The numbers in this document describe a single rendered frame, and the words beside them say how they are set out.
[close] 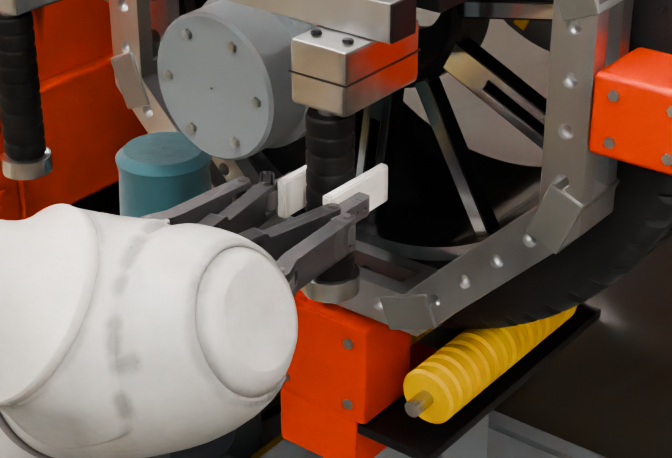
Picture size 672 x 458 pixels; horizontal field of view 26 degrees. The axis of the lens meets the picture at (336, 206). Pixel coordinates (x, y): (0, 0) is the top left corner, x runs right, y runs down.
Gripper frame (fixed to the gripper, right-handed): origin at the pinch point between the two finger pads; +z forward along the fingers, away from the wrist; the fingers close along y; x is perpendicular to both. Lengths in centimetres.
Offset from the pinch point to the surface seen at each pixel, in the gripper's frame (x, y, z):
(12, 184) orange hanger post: -25, -60, 18
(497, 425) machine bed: -75, -28, 74
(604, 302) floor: -83, -38, 126
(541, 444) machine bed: -75, -20, 74
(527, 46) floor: -83, -113, 225
